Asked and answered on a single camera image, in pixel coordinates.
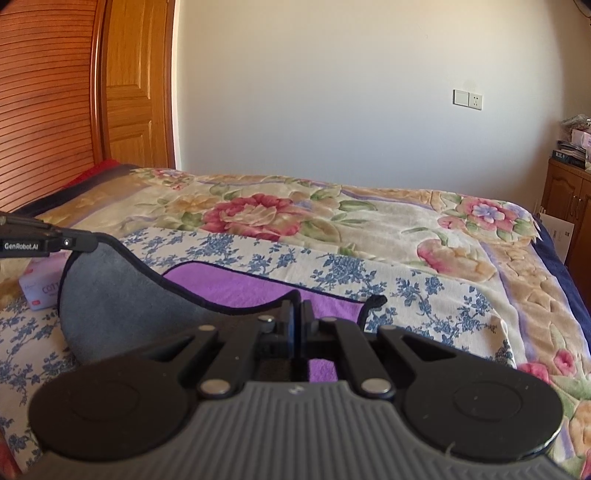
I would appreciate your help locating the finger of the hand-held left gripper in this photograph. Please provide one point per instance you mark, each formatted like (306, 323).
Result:
(76, 242)

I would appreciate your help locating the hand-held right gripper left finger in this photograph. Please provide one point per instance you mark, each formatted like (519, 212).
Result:
(291, 325)

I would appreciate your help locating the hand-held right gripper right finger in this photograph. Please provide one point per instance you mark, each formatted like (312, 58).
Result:
(308, 325)

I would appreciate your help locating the grey and purple towel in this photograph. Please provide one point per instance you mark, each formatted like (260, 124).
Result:
(120, 304)

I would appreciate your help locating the pink and white tissue pack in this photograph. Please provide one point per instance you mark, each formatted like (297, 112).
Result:
(44, 286)

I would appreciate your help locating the red cloth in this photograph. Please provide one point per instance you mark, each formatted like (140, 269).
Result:
(99, 168)

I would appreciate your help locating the blue floral white bedsheet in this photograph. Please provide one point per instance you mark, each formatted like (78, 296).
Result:
(415, 304)

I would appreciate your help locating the floral quilt bed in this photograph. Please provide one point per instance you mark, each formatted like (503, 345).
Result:
(351, 221)

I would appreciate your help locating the wooden louvered headboard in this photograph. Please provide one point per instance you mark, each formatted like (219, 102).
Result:
(46, 101)

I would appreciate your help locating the wooden panel door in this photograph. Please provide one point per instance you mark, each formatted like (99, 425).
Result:
(136, 83)

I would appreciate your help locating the white cardboard box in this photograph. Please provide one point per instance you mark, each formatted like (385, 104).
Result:
(558, 233)

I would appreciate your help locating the wooden cabinet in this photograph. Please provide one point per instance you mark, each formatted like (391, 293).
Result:
(570, 198)

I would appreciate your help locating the pink box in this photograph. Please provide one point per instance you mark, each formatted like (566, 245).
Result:
(581, 137)

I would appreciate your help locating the clear plastic bag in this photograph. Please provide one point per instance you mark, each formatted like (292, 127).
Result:
(576, 122)

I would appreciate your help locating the white wall switch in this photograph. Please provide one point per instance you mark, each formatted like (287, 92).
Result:
(460, 97)

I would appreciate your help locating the white wall socket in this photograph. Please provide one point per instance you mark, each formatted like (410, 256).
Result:
(475, 100)

